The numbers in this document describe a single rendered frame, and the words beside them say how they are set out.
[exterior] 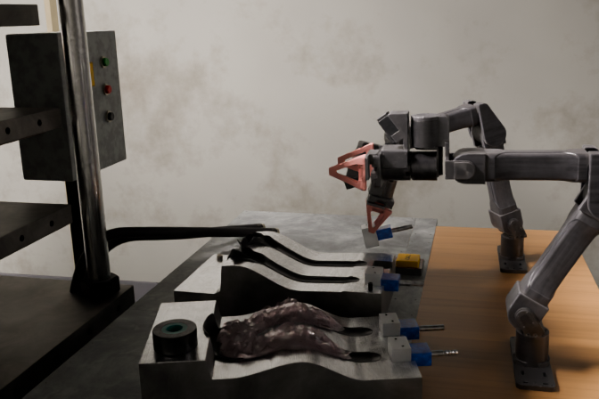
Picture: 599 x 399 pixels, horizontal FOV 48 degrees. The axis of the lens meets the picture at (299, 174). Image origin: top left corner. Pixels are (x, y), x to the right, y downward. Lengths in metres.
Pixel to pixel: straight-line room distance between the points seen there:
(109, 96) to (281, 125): 1.37
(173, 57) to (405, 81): 1.14
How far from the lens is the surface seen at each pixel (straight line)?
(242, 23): 3.33
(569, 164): 1.32
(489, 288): 1.83
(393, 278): 1.58
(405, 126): 1.31
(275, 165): 3.36
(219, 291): 1.64
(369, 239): 1.80
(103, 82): 2.10
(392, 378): 1.28
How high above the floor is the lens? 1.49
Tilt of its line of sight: 13 degrees down
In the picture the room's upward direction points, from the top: 2 degrees counter-clockwise
